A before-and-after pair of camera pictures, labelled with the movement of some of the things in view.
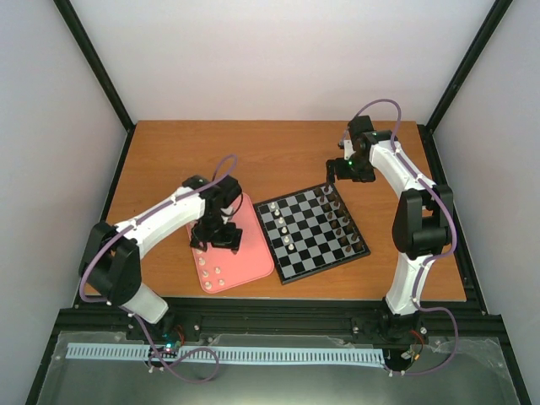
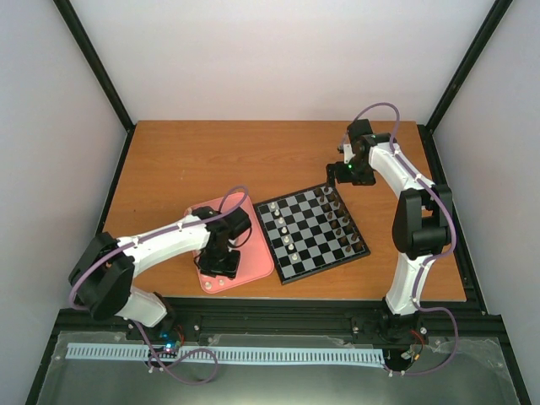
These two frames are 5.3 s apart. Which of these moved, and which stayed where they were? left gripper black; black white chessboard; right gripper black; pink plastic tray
Moved: left gripper black
Stayed: pink plastic tray; right gripper black; black white chessboard
